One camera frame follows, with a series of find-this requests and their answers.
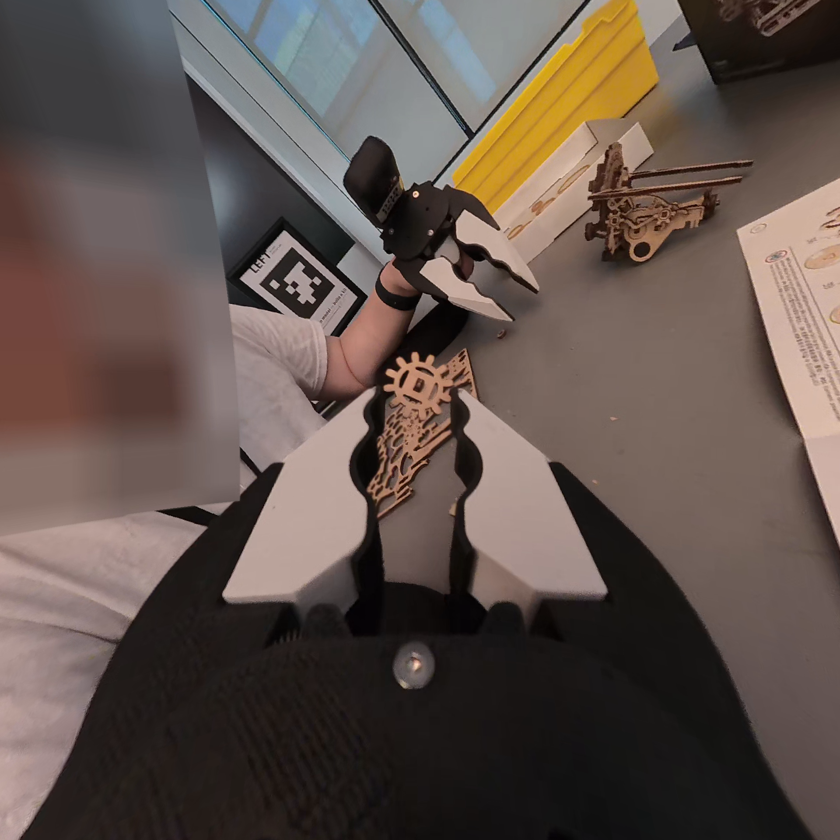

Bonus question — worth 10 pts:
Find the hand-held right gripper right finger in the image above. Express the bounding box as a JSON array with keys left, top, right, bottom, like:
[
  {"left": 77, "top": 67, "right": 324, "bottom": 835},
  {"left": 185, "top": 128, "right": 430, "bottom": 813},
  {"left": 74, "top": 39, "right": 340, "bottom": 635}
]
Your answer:
[{"left": 449, "top": 388, "right": 609, "bottom": 621}]

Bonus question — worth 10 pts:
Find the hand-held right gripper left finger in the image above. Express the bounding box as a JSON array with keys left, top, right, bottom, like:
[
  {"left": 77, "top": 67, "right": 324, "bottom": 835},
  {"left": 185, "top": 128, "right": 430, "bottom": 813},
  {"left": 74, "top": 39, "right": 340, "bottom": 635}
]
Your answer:
[{"left": 222, "top": 386, "right": 388, "bottom": 621}]

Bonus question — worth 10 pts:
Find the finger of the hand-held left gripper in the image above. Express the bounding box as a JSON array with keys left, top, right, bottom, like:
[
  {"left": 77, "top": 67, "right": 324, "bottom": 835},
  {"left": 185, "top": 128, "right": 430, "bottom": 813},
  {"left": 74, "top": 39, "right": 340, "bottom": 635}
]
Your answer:
[
  {"left": 419, "top": 257, "right": 516, "bottom": 324},
  {"left": 455, "top": 209, "right": 540, "bottom": 294}
]

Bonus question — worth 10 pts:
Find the laser-cut wooden parts sheet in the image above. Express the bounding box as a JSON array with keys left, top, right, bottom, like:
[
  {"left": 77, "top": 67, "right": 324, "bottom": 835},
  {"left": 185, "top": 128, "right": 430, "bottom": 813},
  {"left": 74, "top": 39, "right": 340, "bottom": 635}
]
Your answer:
[{"left": 367, "top": 348, "right": 480, "bottom": 522}]

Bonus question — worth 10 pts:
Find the small wooden gear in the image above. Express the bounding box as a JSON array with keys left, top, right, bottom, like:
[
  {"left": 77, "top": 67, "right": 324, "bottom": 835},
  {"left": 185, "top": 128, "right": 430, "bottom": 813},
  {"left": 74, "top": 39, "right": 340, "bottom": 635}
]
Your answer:
[{"left": 384, "top": 352, "right": 455, "bottom": 416}]

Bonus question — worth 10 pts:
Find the person's left forearm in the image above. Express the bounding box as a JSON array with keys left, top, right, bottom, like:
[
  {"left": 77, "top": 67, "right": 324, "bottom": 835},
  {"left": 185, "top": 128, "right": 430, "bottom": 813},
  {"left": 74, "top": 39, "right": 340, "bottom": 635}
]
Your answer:
[{"left": 325, "top": 259, "right": 421, "bottom": 401}]

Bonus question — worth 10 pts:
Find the wooden mechanical model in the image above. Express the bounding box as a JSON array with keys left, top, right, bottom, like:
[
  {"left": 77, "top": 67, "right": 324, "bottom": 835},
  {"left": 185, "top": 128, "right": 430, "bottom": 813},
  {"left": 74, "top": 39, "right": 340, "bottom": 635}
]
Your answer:
[{"left": 584, "top": 141, "right": 754, "bottom": 263}]

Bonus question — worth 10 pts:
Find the white cardboard box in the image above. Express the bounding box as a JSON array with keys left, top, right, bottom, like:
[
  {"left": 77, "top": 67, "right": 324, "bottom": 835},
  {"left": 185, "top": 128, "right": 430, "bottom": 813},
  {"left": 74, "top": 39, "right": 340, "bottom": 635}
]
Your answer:
[{"left": 489, "top": 118, "right": 655, "bottom": 263}]

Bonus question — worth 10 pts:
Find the yellow plastic bin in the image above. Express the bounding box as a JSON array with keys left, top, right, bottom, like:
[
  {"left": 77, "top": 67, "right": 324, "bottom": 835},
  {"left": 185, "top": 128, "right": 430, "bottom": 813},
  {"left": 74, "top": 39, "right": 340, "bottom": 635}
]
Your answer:
[{"left": 453, "top": 0, "right": 660, "bottom": 217}]

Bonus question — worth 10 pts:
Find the glass window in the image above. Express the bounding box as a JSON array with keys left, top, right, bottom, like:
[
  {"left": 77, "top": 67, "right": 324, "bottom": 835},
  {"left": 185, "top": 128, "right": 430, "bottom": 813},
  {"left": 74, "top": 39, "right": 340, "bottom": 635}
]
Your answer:
[{"left": 197, "top": 0, "right": 592, "bottom": 161}]

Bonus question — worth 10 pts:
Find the paper instruction booklet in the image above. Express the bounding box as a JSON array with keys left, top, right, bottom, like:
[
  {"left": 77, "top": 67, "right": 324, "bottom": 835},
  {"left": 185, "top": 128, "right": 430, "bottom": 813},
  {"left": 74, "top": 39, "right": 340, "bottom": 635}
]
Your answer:
[{"left": 736, "top": 177, "right": 840, "bottom": 549}]

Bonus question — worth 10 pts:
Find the black product box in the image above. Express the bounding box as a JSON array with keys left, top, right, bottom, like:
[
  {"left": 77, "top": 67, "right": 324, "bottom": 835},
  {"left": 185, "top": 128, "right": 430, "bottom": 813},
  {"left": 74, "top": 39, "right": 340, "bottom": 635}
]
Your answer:
[{"left": 676, "top": 0, "right": 840, "bottom": 86}]

